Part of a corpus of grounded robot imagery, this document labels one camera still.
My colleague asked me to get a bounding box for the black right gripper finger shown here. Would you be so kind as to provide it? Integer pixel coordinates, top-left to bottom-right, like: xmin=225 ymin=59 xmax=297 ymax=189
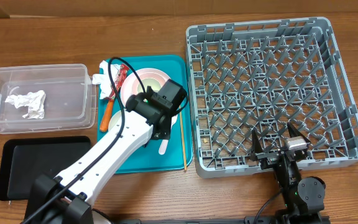
xmin=250 ymin=129 xmax=264 ymax=161
xmin=287 ymin=122 xmax=310 ymax=145

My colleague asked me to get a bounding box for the white cup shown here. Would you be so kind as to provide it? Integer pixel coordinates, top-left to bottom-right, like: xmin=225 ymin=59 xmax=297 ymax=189
xmin=141 ymin=77 xmax=165 ymax=92

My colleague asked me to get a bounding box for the small white bowl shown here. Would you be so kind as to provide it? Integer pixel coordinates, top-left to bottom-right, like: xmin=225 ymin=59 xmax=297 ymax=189
xmin=108 ymin=111 xmax=123 ymax=133

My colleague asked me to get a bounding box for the orange carrot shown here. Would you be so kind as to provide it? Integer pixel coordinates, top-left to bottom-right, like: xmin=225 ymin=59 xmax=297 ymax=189
xmin=99 ymin=99 xmax=114 ymax=133

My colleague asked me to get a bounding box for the red snack wrapper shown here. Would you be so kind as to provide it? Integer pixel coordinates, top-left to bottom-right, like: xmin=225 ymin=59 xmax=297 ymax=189
xmin=106 ymin=63 xmax=129 ymax=100

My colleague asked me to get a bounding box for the white paper ball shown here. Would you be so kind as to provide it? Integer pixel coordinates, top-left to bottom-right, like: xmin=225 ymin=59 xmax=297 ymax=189
xmin=5 ymin=90 xmax=46 ymax=119

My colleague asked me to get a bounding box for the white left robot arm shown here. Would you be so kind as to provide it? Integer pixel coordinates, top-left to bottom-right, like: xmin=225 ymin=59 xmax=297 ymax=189
xmin=23 ymin=80 xmax=189 ymax=224

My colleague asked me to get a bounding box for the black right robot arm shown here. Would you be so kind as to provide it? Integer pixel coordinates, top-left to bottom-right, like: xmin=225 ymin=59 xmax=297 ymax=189
xmin=244 ymin=123 xmax=330 ymax=223

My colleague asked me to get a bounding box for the grey dishwasher rack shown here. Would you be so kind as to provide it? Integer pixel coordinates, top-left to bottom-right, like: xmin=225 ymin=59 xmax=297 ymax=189
xmin=186 ymin=17 xmax=358 ymax=178

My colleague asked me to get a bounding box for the white plastic fork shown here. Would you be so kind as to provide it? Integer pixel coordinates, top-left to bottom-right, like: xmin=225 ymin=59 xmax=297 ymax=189
xmin=158 ymin=115 xmax=178 ymax=155

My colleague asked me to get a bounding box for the teal plastic tray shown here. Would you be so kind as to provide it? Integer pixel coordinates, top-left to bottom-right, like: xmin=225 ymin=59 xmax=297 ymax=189
xmin=117 ymin=55 xmax=193 ymax=174

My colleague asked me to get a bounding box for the pink bowl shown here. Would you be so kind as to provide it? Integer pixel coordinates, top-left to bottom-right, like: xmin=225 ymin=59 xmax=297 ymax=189
xmin=126 ymin=68 xmax=170 ymax=100

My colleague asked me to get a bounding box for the pink plate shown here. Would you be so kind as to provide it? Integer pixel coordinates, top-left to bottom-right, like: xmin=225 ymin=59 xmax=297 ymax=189
xmin=119 ymin=67 xmax=177 ymax=119

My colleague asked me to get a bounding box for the wooden chopstick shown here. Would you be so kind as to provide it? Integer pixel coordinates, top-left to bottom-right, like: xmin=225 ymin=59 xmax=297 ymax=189
xmin=179 ymin=112 xmax=187 ymax=172

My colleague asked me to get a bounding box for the clear plastic bin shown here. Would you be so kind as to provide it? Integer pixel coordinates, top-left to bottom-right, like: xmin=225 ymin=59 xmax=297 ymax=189
xmin=0 ymin=63 xmax=97 ymax=134

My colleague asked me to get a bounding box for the black tray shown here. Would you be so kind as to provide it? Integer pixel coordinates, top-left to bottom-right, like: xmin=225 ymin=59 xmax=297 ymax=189
xmin=0 ymin=136 xmax=91 ymax=201

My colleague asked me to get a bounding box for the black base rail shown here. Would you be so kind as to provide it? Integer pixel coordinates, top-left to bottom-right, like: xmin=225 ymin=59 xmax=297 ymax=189
xmin=111 ymin=217 xmax=331 ymax=224

